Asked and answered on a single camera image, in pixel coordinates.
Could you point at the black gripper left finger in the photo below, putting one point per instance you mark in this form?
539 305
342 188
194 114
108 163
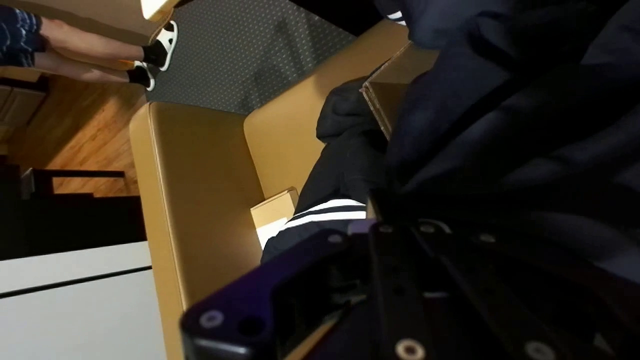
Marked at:
293 300

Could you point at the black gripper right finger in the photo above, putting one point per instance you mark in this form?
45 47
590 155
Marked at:
506 312

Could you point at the black cloth with white stripes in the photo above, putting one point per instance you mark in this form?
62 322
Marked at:
506 107

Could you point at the small wooden block box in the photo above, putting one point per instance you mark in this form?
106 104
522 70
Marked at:
272 213

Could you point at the open cardboard box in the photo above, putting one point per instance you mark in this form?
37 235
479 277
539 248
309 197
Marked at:
391 87

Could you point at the black and white shoe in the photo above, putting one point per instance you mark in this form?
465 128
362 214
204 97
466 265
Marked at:
168 42
143 76

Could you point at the bare person leg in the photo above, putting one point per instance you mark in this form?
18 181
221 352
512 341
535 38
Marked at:
93 41
80 69

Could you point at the light wooden bench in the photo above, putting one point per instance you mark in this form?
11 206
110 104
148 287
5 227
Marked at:
87 17

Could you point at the blue patterned shorts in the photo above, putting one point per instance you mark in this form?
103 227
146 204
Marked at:
18 36

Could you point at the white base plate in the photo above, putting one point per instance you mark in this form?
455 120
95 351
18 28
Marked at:
73 307

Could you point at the black base frame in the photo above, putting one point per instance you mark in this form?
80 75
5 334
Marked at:
67 221

